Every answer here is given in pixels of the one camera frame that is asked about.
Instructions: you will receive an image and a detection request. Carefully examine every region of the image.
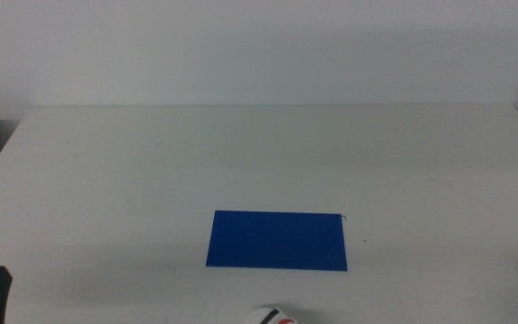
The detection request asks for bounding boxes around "white sandal with striped straps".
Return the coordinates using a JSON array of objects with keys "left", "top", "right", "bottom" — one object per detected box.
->
[{"left": 245, "top": 305, "right": 299, "bottom": 324}]

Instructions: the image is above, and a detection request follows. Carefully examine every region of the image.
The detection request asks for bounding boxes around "blue rectangular mat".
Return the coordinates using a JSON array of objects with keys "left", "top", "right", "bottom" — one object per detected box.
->
[{"left": 205, "top": 210, "right": 349, "bottom": 273}]

